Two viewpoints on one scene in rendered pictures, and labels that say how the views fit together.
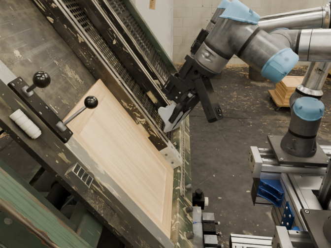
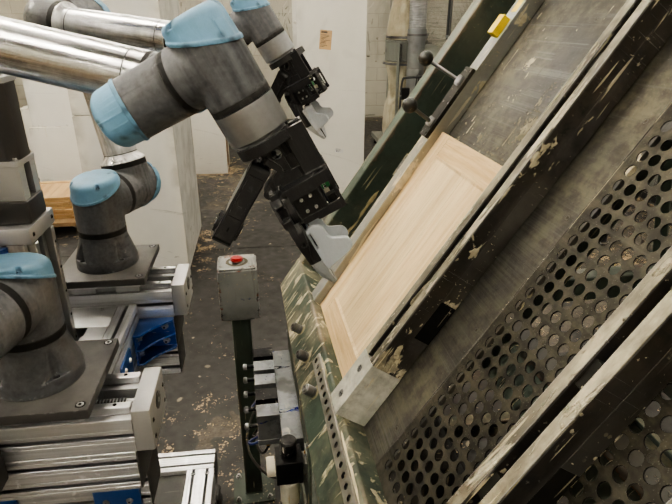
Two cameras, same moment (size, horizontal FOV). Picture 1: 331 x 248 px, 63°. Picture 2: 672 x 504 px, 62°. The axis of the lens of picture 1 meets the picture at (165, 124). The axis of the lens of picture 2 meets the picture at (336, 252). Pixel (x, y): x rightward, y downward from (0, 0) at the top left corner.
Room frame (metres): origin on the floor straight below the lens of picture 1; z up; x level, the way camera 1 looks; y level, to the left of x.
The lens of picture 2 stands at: (1.98, -0.28, 1.64)
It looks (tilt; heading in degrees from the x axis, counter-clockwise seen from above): 23 degrees down; 167
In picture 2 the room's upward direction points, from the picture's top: straight up
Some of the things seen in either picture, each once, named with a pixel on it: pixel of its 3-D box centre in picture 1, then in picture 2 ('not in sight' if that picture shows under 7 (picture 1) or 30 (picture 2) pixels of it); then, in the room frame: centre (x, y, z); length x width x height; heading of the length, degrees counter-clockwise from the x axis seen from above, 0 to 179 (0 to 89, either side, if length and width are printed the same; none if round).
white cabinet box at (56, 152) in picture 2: not in sight; (84, 157); (-3.66, -1.43, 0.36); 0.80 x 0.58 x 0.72; 174
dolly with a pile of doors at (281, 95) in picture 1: (290, 93); not in sight; (3.83, -1.90, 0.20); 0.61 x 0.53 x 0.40; 174
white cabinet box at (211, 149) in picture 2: not in sight; (200, 137); (-4.35, -0.36, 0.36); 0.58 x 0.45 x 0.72; 84
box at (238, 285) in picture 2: not in sight; (238, 287); (0.39, -0.23, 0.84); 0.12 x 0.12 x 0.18; 87
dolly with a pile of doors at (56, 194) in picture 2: not in sight; (57, 208); (-2.76, -1.53, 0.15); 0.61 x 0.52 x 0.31; 174
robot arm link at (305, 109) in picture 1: (306, 115); (16, 294); (1.05, -0.61, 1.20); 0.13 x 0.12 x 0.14; 161
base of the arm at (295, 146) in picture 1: (300, 139); (34, 351); (1.05, -0.61, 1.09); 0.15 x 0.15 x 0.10
